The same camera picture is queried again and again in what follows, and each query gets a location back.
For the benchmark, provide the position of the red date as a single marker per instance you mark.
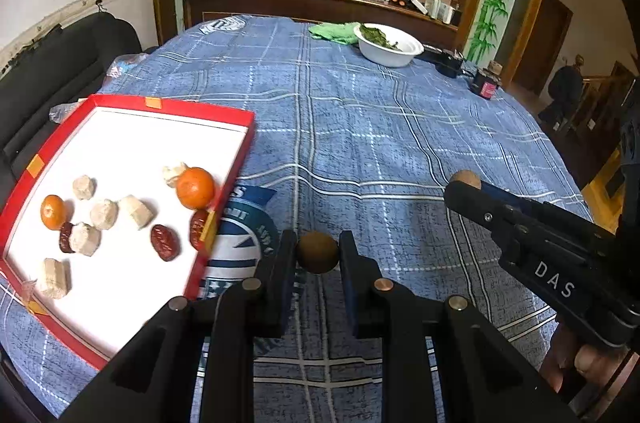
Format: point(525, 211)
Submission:
point(65, 237)
point(199, 227)
point(165, 242)

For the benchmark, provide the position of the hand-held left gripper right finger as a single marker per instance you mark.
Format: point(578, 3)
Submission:
point(350, 283)

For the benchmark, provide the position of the clear plastic bag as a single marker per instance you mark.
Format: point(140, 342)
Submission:
point(122, 65)

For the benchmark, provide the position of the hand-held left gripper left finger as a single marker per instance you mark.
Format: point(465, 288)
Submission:
point(287, 283)

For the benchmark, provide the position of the white bowl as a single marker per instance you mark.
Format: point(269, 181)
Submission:
point(390, 55)

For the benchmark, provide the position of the large orange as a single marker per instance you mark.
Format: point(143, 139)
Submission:
point(195, 188)

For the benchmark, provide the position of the person's right hand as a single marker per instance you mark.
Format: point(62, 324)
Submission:
point(585, 360)

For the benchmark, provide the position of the red box with white inside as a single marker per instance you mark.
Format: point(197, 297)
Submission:
point(130, 143)

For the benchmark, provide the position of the dark jar with red label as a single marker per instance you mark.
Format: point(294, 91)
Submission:
point(485, 87)

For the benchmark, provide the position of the small orange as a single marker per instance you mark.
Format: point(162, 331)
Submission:
point(52, 210)

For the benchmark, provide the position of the round brown fruit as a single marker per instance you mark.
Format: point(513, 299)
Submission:
point(317, 252)
point(466, 178)

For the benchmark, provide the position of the wooden stair railing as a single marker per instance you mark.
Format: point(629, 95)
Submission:
point(605, 98)

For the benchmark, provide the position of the black device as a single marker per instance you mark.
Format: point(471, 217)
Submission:
point(445, 60)

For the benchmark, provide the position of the green cloth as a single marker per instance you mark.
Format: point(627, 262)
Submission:
point(335, 30)

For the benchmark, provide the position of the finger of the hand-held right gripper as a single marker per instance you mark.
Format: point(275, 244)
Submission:
point(475, 208)
point(540, 214)

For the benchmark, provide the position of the cylindrical beige yam chunk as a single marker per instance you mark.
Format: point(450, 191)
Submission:
point(55, 278)

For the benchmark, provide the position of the black sofa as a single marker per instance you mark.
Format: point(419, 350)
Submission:
point(60, 68)

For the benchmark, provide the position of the brown wooden door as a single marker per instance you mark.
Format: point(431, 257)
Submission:
point(545, 43)

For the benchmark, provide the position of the crumpled clear plastic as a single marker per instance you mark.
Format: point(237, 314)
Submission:
point(62, 110)

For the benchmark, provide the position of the green leaves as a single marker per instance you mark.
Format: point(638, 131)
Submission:
point(377, 37)

